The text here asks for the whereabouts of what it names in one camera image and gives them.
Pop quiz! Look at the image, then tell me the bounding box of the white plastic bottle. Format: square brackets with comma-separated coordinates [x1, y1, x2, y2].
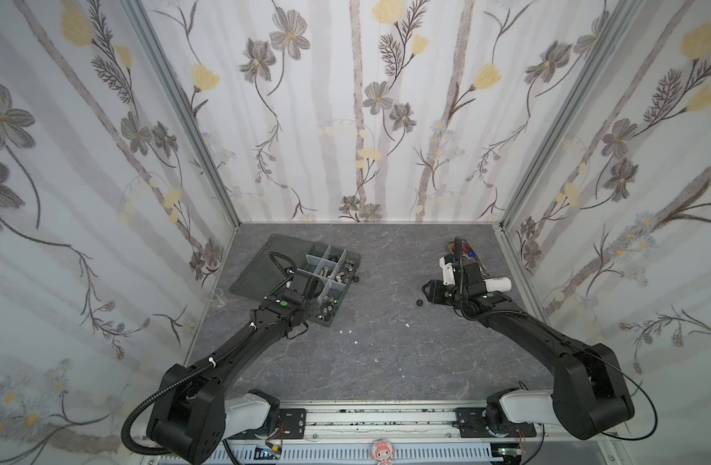
[483, 277, 513, 293]

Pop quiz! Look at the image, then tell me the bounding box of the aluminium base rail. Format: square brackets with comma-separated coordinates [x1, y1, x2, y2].
[212, 400, 632, 464]

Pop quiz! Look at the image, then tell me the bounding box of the grey metal tool tray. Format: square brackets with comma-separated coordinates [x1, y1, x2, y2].
[447, 239, 491, 278]

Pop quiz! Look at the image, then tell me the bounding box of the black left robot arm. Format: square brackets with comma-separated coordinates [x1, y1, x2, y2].
[120, 252, 324, 464]

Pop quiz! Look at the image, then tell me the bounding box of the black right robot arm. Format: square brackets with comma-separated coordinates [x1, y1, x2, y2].
[421, 238, 636, 440]

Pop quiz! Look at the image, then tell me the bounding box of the pink doll figure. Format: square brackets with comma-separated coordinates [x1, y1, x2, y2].
[370, 439, 395, 465]

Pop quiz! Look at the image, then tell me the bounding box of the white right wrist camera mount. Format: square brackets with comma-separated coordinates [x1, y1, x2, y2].
[439, 255, 456, 287]

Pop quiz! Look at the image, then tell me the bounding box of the black corrugated cable left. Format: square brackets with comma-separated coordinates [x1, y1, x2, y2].
[121, 251, 299, 457]

